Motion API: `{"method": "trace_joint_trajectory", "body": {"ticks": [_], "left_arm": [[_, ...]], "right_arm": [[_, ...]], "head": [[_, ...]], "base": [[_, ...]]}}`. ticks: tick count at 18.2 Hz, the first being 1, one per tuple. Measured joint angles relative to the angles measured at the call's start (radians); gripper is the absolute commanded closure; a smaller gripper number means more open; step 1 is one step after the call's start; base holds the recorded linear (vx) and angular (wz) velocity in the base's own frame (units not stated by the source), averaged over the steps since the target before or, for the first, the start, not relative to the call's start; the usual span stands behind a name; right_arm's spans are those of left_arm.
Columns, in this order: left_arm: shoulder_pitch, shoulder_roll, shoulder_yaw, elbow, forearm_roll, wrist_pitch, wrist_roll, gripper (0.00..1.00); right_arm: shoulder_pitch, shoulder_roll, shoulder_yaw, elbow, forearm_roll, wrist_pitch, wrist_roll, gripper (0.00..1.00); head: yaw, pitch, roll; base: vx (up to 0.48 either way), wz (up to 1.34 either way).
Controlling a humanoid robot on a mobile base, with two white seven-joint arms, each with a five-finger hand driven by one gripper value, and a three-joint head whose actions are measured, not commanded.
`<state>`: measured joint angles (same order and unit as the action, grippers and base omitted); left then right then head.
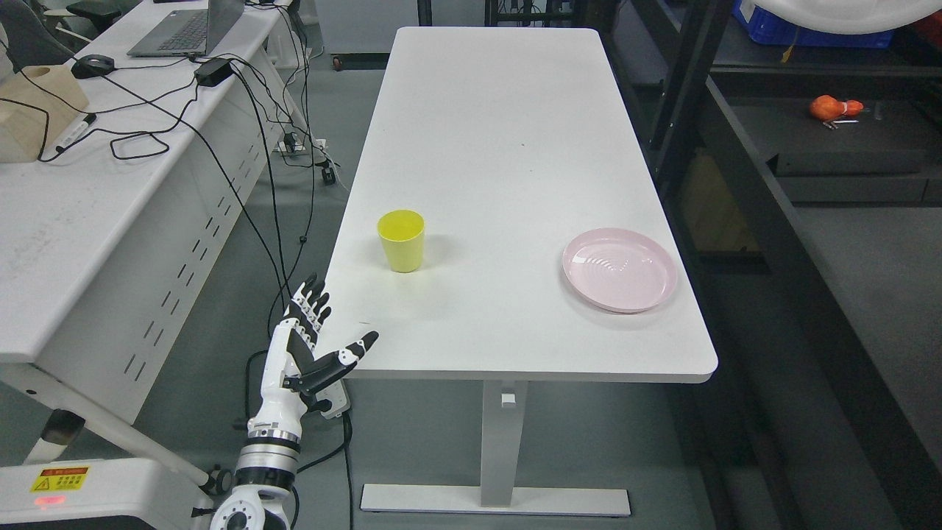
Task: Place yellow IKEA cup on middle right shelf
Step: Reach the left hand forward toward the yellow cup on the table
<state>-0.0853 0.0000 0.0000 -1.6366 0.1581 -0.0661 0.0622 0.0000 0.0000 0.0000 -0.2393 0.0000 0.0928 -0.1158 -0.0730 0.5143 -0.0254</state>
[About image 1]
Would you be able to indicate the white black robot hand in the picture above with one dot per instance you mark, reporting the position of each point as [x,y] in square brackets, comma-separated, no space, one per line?
[292,374]

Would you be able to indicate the black metal shelf rack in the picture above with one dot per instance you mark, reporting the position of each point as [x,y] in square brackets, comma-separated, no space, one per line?
[815,253]

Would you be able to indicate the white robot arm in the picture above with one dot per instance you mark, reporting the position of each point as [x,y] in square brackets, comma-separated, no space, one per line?
[264,477]

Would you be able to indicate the white standing desk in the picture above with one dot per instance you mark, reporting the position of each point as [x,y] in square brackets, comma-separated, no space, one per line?
[509,142]

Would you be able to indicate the white office desk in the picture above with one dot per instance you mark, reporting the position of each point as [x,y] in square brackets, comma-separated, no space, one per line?
[106,248]

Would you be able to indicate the white power strip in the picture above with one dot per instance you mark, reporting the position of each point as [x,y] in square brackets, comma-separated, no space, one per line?
[337,396]

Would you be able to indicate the yellow plastic cup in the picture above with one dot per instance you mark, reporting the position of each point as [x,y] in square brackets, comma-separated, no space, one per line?
[401,235]

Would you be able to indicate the orange toy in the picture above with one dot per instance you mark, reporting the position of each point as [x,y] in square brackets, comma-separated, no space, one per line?
[828,108]

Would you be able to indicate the black computer mouse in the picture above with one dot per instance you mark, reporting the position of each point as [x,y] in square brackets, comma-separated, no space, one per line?
[92,65]

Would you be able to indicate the black power adapter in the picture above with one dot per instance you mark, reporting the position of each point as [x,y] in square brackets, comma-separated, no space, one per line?
[213,72]

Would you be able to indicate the white marker pen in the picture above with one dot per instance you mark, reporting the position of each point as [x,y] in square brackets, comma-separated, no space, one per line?
[76,133]

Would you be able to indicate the grey laptop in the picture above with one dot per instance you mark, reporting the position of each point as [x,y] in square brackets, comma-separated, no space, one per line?
[190,32]

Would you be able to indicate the wooden tissue box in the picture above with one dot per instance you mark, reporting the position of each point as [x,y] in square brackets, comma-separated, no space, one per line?
[38,103]

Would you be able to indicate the blue plastic bin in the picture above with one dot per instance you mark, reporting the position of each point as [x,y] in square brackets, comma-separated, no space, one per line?
[765,28]

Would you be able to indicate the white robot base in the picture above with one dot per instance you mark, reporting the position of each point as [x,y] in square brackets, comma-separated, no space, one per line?
[101,494]

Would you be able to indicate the pink plastic plate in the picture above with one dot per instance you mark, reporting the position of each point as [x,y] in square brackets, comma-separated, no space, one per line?
[619,270]

